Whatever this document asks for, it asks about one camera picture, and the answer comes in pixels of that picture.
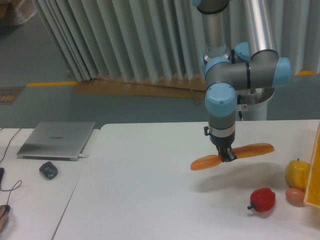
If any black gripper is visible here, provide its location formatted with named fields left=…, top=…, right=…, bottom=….
left=203, top=126, right=237, bottom=163

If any orange toy baguette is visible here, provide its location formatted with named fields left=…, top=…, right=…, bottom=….
left=190, top=143, right=275, bottom=171

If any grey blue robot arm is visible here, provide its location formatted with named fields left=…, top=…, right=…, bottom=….
left=192, top=0, right=291, bottom=162

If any person's hand on mouse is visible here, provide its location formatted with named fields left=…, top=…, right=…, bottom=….
left=0, top=204, right=11, bottom=229

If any red toy bell pepper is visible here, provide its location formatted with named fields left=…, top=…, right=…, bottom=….
left=247, top=187, right=276, bottom=213

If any yellow toy bell pepper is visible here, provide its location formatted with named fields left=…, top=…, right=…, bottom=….
left=285, top=158, right=311, bottom=192

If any brown cardboard sheet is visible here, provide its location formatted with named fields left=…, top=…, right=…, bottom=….
left=72, top=73, right=206, bottom=104

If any brown toy egg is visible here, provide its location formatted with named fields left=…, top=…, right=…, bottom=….
left=285, top=188, right=305, bottom=207

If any yellow wooden box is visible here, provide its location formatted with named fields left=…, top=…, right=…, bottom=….
left=303, top=125, right=320, bottom=211

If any white usb plug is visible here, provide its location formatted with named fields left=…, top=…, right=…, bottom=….
left=78, top=154, right=89, bottom=159

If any grey folding screen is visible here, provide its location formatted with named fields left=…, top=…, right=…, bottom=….
left=34, top=0, right=320, bottom=83

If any silver closed laptop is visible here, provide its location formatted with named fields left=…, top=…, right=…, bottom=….
left=16, top=121, right=96, bottom=161

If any black thin cable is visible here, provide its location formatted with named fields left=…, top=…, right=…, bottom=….
left=0, top=128, right=23, bottom=205

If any black cable plug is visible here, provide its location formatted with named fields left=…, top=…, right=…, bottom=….
left=0, top=167, right=5, bottom=180

